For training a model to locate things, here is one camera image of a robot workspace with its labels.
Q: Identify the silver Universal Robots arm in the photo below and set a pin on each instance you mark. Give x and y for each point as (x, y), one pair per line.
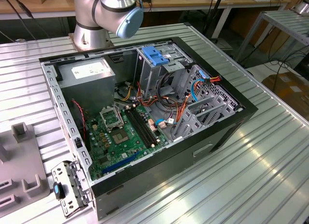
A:
(108, 4)

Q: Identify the metal disk bay cage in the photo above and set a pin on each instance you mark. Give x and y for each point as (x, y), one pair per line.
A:
(193, 120)

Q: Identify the RAM slot white clips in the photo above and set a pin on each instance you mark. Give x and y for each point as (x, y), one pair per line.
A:
(140, 127)
(148, 127)

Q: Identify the metal optical drive cage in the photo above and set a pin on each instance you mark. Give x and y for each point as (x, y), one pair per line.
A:
(146, 76)

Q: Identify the CPU socket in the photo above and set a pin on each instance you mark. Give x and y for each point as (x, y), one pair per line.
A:
(120, 137)

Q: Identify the blue plastic drive latch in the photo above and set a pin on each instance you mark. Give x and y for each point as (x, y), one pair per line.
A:
(150, 53)

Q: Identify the green motherboard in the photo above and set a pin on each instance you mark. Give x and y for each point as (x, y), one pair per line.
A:
(113, 151)

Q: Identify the blue expansion slot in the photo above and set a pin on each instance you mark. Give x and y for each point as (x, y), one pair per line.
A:
(120, 162)

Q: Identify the grey power supply unit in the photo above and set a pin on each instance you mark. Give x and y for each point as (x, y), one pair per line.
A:
(89, 93)

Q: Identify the open black PC case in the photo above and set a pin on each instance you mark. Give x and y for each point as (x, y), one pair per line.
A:
(157, 175)

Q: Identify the long wooden workbench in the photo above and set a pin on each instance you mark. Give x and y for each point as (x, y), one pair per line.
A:
(183, 2)

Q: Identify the large flat cardboard box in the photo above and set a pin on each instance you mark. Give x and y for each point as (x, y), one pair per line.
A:
(287, 88)

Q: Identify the grey parts rack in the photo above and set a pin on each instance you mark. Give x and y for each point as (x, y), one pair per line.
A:
(21, 158)

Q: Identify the metal slat side table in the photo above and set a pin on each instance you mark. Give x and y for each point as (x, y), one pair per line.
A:
(287, 23)

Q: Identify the metal card retention bracket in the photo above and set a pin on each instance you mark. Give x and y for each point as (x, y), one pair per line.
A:
(65, 175)

